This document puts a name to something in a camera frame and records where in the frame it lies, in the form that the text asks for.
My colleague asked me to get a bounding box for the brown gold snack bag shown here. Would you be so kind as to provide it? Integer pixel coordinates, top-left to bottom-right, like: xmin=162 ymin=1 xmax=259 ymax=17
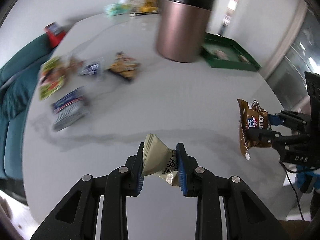
xmin=237 ymin=99 xmax=271 ymax=160

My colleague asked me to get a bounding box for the beige small snack packet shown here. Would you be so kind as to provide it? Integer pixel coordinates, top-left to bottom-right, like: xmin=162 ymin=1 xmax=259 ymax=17
xmin=142 ymin=134 xmax=180 ymax=187

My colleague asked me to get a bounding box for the pink striped snack packet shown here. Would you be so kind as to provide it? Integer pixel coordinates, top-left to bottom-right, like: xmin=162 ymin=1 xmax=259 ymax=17
xmin=215 ymin=50 xmax=229 ymax=61

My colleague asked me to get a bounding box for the blue grey seed bag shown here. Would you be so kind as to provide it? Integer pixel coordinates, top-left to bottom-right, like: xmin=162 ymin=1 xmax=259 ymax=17
xmin=51 ymin=87 xmax=89 ymax=132

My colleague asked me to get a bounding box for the green tray box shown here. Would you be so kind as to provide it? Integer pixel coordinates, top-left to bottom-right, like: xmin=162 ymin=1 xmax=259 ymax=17
xmin=200 ymin=33 xmax=261 ymax=72

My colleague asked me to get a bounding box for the green orange snack bag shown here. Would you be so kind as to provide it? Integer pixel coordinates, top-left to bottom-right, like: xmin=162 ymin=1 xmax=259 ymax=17
xmin=39 ymin=57 xmax=66 ymax=101

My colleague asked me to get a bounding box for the white blue small packet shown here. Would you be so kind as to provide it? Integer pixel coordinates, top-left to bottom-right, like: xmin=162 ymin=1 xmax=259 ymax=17
xmin=78 ymin=57 xmax=105 ymax=80

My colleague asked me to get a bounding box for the teal sofa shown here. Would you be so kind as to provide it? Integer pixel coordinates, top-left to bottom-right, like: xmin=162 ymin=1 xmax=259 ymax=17
xmin=1 ymin=34 xmax=54 ymax=180

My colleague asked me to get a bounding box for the gold black snack bag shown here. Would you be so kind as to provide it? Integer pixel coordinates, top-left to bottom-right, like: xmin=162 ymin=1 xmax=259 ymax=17
xmin=107 ymin=51 xmax=140 ymax=82

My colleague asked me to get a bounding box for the rose gold cylindrical bin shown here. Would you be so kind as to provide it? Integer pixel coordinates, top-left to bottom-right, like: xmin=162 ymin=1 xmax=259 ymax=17
xmin=156 ymin=0 xmax=215 ymax=63

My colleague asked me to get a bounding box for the yellow box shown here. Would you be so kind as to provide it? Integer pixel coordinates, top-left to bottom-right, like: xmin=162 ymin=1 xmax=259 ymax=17
xmin=136 ymin=6 xmax=158 ymax=14

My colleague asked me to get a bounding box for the teal tissue pack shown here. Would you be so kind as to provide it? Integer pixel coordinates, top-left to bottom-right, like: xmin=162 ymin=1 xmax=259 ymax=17
xmin=104 ymin=3 xmax=132 ymax=16

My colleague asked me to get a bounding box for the clear glass jar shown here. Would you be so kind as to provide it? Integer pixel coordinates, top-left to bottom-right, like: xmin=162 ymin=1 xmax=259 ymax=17
xmin=119 ymin=0 xmax=143 ymax=13

